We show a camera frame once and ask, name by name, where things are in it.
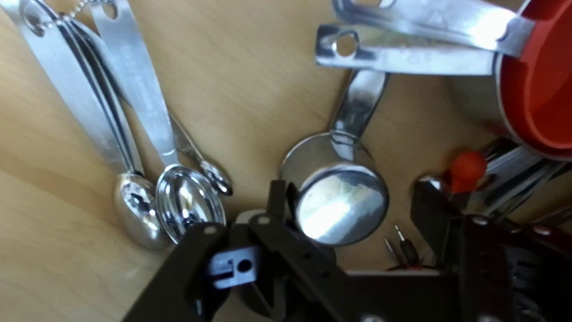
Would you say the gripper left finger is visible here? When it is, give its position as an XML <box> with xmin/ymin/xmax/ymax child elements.
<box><xmin>122</xmin><ymin>180</ymin><xmax>350</xmax><ymax>322</ymax></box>

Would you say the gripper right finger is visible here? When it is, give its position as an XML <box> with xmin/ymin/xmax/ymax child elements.
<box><xmin>410</xmin><ymin>176</ymin><xmax>572</xmax><ymax>322</ymax></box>

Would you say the small metal measuring cup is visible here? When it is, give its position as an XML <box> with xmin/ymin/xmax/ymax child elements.
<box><xmin>280</xmin><ymin>69</ymin><xmax>390</xmax><ymax>247</ymax></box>

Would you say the tiny metal measuring spoon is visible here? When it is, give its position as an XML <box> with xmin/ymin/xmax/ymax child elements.
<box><xmin>166</xmin><ymin>114</ymin><xmax>234</xmax><ymax>197</ymax></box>

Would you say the oval metal measuring spoon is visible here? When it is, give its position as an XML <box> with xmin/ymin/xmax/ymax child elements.
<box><xmin>89</xmin><ymin>0</ymin><xmax>227</xmax><ymax>245</ymax></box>

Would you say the wooden drawer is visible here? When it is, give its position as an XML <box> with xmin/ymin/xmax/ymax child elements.
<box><xmin>0</xmin><ymin>0</ymin><xmax>572</xmax><ymax>322</ymax></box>

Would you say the medium metal measuring cup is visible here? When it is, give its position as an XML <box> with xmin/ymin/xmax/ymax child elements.
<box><xmin>314</xmin><ymin>24</ymin><xmax>503</xmax><ymax>130</ymax></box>

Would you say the large metal measuring cup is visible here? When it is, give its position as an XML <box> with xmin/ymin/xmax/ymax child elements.
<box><xmin>332</xmin><ymin>0</ymin><xmax>537</xmax><ymax>59</ymax></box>

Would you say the long metal measuring spoon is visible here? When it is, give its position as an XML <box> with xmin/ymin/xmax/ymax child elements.
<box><xmin>0</xmin><ymin>0</ymin><xmax>174</xmax><ymax>251</ymax></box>

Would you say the black metal-tipped plug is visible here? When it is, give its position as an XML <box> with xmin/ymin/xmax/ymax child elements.
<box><xmin>383</xmin><ymin>224</ymin><xmax>423</xmax><ymax>271</ymax></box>

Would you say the metal tool with red knob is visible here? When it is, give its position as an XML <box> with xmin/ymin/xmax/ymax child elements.
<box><xmin>416</xmin><ymin>136</ymin><xmax>572</xmax><ymax>220</ymax></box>

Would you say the silver ball chain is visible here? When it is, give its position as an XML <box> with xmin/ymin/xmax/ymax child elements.
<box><xmin>41</xmin><ymin>0</ymin><xmax>116</xmax><ymax>28</ymax></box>

